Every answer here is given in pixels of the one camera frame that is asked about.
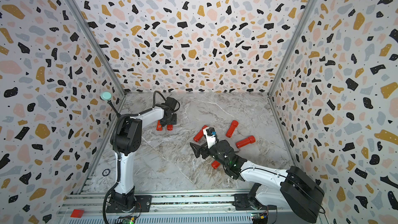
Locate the red flashlight white rim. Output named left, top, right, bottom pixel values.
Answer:
left=156, top=120, right=163, bottom=131

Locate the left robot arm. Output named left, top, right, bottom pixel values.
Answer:
left=105, top=91, right=180, bottom=213

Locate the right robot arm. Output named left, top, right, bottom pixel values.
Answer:
left=190, top=140, right=325, bottom=224

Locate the microphone stand green head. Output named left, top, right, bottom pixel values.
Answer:
left=101, top=91, right=121, bottom=118

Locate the round marker sticker left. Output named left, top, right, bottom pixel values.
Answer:
left=102, top=169, right=110, bottom=177

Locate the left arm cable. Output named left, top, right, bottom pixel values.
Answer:
left=152, top=91, right=169, bottom=110

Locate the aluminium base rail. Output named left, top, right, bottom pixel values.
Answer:
left=55, top=189, right=327, bottom=224

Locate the red block on rail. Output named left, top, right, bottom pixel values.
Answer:
left=70, top=209, right=85, bottom=218

